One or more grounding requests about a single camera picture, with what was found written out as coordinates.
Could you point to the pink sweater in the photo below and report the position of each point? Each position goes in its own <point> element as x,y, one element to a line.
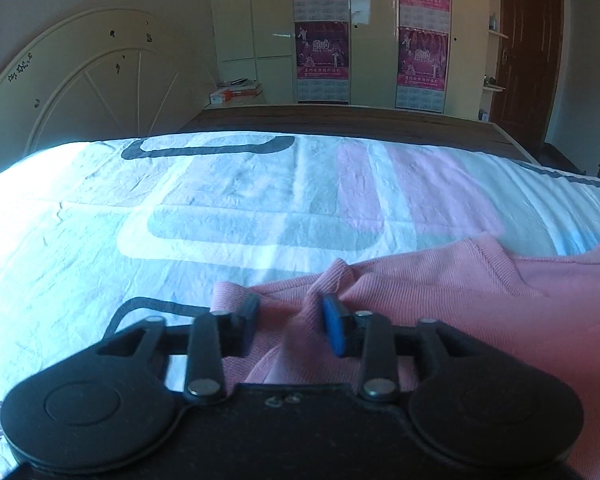
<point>480,310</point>

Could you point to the corner shelf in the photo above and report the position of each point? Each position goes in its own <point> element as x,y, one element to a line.
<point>495,40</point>

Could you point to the wooden bed frame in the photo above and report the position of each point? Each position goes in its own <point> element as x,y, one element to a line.
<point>360,122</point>

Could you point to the small bottle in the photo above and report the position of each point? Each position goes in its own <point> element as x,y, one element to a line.
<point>492,22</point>

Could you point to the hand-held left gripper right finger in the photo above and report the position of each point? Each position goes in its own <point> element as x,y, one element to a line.
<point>332,326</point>

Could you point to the patterned bedsheet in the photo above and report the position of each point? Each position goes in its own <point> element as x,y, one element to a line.
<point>180,210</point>

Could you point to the cream wardrobe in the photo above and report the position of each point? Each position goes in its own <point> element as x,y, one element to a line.
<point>370,35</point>

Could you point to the stack of books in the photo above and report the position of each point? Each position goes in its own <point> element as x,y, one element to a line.
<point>232,92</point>

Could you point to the white round headboard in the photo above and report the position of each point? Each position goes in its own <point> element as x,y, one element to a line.
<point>80,60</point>

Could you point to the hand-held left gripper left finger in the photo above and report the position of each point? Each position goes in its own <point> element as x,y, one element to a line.
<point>250,321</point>

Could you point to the brown wooden door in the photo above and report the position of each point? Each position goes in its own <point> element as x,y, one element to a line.
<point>527,55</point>

